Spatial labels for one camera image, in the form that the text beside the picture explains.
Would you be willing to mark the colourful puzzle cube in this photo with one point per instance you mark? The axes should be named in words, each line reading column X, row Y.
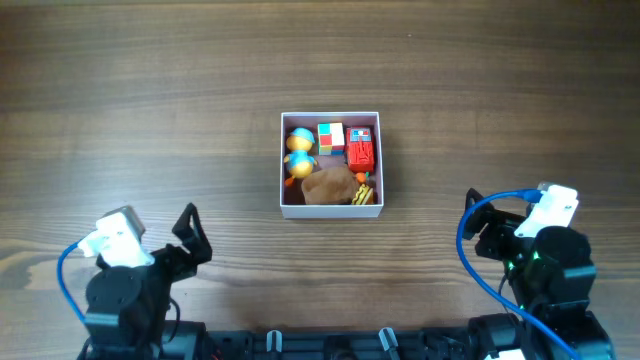
column 331, row 139

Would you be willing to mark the red toy truck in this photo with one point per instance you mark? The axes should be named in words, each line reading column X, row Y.
column 360, row 149

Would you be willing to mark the white box pink interior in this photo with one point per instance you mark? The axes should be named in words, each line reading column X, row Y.
column 291, row 199

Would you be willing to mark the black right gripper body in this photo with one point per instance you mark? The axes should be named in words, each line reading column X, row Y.
column 493, row 232

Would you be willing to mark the yellow duck toy blue cap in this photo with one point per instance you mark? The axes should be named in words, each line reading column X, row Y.
column 298, row 162

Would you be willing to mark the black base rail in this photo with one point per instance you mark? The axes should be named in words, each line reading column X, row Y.
column 438, row 343

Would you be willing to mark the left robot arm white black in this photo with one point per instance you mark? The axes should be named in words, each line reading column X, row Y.
column 129, row 298

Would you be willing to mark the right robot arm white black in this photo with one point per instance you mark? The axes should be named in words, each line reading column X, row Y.
column 549, row 268

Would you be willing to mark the brown plush capybara with orange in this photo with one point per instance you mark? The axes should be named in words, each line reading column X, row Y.
column 332, row 186

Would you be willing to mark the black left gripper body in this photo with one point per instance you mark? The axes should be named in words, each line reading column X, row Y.
column 170, row 259

